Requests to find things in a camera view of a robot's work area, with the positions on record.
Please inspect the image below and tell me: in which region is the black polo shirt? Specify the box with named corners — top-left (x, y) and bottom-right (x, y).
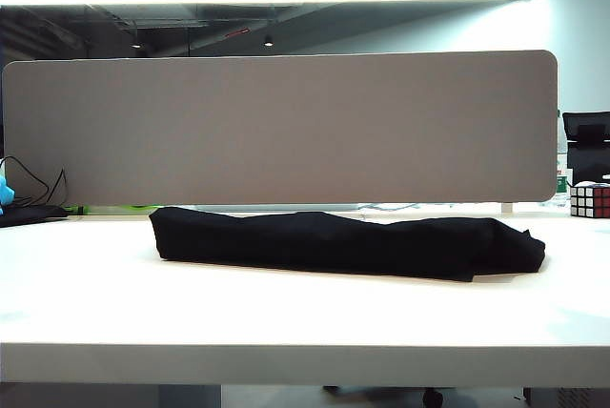
top-left (149, 206), bottom-right (547, 284)

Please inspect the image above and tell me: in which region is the beige fabric desk divider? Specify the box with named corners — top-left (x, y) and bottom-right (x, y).
top-left (1, 50), bottom-right (559, 206)

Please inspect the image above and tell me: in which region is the black chair wheel base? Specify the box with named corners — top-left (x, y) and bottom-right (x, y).
top-left (321, 384), bottom-right (445, 408)

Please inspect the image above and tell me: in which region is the black flat pad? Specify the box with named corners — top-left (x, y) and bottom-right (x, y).
top-left (0, 204), bottom-right (70, 229)

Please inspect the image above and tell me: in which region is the black mesh office chair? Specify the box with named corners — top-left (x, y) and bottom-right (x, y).
top-left (561, 111), bottom-right (610, 187)

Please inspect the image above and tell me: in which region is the Rubik's cube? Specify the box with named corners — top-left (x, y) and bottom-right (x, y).
top-left (568, 181), bottom-right (610, 220)

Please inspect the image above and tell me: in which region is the grey cabinet under table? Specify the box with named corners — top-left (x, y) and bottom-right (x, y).
top-left (520, 386), bottom-right (610, 408)

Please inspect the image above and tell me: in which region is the thin black cable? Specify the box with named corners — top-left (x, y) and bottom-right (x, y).
top-left (0, 154), bottom-right (69, 207)

